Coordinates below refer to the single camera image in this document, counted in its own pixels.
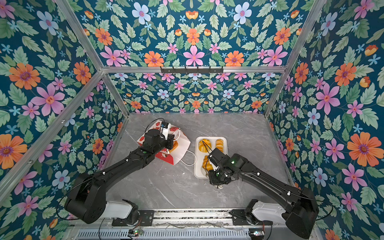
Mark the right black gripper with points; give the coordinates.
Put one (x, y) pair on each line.
(212, 180)

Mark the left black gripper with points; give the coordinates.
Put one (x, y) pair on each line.
(169, 141)

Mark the fake croissant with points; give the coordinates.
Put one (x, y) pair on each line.
(207, 166)

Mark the red white paper bag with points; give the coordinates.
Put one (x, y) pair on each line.
(172, 158)

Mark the long ridged fake bread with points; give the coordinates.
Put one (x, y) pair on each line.
(220, 145)

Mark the orange fake pretzel bread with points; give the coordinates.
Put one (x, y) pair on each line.
(175, 145)

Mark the ring shaped fake bread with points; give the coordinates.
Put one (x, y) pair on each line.
(204, 145)

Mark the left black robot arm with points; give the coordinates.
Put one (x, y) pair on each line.
(87, 200)

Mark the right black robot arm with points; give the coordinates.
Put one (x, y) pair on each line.
(286, 196)

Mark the white rectangular tray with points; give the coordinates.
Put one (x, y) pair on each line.
(199, 172)

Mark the right circuit board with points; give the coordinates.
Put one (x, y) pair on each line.
(256, 234)

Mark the circuit board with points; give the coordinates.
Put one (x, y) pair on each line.
(256, 234)
(135, 233)

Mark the left circuit board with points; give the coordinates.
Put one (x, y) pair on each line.
(135, 233)

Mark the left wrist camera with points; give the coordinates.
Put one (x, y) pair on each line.
(165, 129)

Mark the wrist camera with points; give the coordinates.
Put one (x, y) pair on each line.
(213, 162)
(165, 129)

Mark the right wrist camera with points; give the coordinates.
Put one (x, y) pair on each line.
(213, 162)

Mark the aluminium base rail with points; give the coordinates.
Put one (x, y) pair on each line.
(192, 214)

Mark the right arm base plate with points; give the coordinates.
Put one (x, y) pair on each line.
(239, 219)

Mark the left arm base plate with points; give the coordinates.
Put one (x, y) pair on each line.
(142, 218)

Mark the black hook rail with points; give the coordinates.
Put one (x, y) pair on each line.
(191, 70)

